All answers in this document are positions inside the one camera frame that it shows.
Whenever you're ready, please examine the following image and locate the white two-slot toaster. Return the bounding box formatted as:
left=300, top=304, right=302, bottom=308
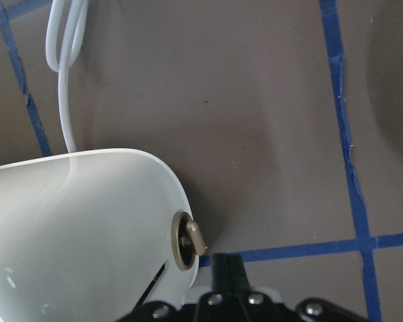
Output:
left=0, top=149, right=207, bottom=321

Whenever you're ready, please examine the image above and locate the white toaster power cable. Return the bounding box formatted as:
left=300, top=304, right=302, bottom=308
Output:
left=45, top=0, right=89, bottom=155

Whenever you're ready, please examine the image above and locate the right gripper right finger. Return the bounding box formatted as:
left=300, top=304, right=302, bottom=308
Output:
left=227, top=254, right=251, bottom=295

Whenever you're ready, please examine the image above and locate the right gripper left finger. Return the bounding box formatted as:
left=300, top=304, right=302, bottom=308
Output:
left=211, top=253, right=227, bottom=294

